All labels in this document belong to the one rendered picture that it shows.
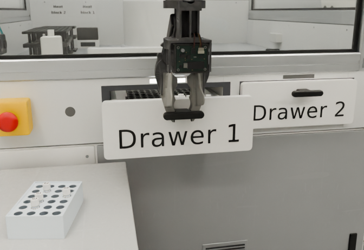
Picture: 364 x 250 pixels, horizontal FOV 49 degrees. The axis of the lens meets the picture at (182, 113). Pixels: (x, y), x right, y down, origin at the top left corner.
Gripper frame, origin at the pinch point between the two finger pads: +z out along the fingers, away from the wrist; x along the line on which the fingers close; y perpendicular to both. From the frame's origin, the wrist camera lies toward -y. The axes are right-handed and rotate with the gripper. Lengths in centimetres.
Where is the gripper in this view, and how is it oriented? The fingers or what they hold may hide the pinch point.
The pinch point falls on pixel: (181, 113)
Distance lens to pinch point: 74.1
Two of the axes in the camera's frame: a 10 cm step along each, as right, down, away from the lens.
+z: 0.0, 9.7, 2.5
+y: 1.9, 2.4, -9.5
